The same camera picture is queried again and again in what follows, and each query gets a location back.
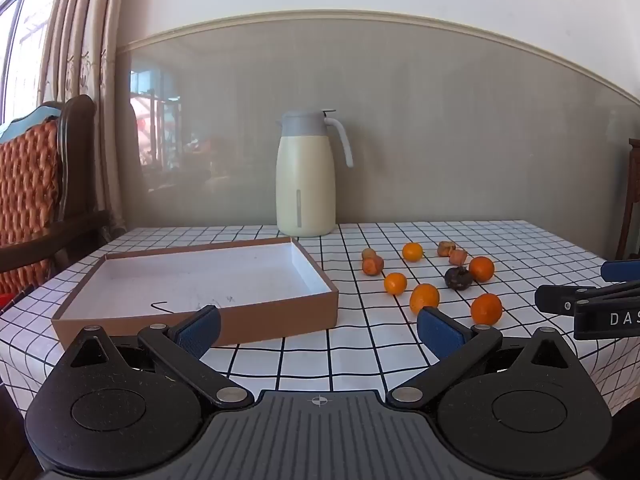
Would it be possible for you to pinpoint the black white checked tablecloth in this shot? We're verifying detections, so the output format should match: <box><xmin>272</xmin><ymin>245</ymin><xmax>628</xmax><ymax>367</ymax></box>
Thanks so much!
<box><xmin>0</xmin><ymin>220</ymin><xmax>640</xmax><ymax>413</ymax></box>

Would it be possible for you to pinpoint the dark purple mangosteen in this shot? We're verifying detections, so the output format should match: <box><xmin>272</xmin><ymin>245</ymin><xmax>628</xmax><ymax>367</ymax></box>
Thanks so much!
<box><xmin>444</xmin><ymin>266</ymin><xmax>473</xmax><ymax>291</ymax></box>

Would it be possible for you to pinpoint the shallow brown cardboard box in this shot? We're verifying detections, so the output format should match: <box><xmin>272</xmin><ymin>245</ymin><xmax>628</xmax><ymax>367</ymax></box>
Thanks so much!
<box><xmin>51</xmin><ymin>237</ymin><xmax>340</xmax><ymax>348</ymax></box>

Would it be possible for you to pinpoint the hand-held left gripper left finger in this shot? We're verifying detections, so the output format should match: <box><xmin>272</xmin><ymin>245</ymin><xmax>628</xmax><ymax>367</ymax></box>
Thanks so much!
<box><xmin>52</xmin><ymin>304</ymin><xmax>255</xmax><ymax>409</ymax></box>

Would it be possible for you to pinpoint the wooden sofa with orange cushions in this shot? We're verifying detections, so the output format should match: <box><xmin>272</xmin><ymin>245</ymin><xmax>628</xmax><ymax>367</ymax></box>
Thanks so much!
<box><xmin>0</xmin><ymin>94</ymin><xmax>113</xmax><ymax>306</ymax></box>

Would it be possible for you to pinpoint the beige embroidered curtain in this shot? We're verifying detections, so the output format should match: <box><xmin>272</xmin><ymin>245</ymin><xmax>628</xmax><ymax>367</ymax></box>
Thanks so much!
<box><xmin>37</xmin><ymin>0</ymin><xmax>128</xmax><ymax>233</ymax></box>

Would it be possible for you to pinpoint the dark wooden chair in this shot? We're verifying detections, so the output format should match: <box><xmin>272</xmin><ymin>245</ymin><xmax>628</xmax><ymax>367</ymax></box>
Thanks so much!
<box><xmin>614</xmin><ymin>137</ymin><xmax>640</xmax><ymax>261</ymax></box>

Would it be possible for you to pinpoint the window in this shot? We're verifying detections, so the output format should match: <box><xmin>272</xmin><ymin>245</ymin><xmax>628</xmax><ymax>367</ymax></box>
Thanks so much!
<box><xmin>0</xmin><ymin>0</ymin><xmax>56</xmax><ymax>126</ymax></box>

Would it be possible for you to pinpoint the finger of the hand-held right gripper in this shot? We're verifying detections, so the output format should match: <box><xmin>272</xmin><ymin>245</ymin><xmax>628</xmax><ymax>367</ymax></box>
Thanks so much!
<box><xmin>601</xmin><ymin>259</ymin><xmax>640</xmax><ymax>282</ymax></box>
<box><xmin>535</xmin><ymin>281</ymin><xmax>640</xmax><ymax>316</ymax></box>

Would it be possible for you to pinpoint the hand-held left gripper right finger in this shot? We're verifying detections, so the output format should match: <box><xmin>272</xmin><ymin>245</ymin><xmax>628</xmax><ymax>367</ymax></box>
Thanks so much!
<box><xmin>386</xmin><ymin>306</ymin><xmax>585</xmax><ymax>409</ymax></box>

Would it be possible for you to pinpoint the cream thermos jug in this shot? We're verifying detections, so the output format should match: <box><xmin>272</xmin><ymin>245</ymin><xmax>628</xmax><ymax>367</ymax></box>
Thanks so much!
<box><xmin>275</xmin><ymin>108</ymin><xmax>356</xmax><ymax>238</ymax></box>

